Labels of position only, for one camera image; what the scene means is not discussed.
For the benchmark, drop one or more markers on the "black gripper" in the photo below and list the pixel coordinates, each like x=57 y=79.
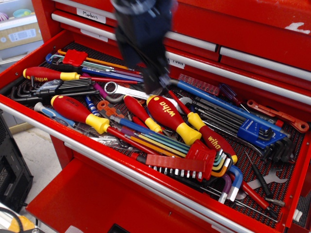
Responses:
x=141 y=28

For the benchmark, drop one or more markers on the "red bit holder with bits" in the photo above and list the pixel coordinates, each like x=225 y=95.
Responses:
x=189 y=168

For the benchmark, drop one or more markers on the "red bit holder rear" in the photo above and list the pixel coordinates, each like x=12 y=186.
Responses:
x=206 y=87

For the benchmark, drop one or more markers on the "blue holder hex key set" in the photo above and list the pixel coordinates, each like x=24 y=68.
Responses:
x=270 y=145

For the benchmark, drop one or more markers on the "white drawer label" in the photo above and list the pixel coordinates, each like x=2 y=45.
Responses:
x=176 y=63

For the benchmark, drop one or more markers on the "large wiha screwdriver centre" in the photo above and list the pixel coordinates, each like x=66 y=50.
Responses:
x=165 y=113

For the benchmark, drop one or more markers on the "small red yellow screwdriver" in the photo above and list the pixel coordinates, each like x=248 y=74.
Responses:
x=138 y=110

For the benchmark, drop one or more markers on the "silver combination wrench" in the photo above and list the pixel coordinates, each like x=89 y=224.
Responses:
x=114 y=88

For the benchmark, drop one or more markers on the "orange plastic tool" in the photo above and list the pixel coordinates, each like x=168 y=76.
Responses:
x=108 y=109

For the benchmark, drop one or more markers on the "blue striped small tool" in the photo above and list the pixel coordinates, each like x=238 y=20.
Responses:
x=91 y=106

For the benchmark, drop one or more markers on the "colourful hex key set rear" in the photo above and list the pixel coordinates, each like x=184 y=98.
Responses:
x=76 y=61

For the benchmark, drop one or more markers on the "colourful hex key set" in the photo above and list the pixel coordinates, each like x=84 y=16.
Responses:
x=220 y=164
x=76 y=61

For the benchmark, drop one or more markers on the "wiha screwdriver right slim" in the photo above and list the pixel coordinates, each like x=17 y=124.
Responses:
x=213 y=139

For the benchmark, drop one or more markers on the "red yellow screwdriver front left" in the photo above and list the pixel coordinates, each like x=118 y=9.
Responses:
x=72 y=109

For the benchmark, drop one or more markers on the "black red drawer liner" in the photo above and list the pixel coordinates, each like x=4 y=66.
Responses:
x=100 y=188

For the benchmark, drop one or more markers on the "colourful hex key set front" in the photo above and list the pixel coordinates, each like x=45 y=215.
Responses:
x=220 y=164

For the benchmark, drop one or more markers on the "blue grey precision screwdriver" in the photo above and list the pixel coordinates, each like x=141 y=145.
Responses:
x=52 y=114

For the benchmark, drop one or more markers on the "black hex key set left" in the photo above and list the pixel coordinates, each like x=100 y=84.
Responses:
x=43 y=92

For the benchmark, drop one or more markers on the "wiha screwdriver top left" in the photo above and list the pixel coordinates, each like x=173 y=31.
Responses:
x=44 y=74

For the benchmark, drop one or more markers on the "black thin screwdriver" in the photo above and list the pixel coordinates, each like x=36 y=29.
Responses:
x=260 y=178

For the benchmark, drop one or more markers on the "flat silver open wrench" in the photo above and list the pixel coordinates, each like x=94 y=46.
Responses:
x=269 y=178

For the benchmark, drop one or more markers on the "orange red flat wrench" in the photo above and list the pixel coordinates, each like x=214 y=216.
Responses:
x=298 y=124

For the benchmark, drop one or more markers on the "black equipment box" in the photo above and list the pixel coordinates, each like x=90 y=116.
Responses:
x=15 y=177

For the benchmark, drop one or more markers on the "purple handle small screwdriver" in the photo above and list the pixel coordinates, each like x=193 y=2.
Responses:
x=230 y=94

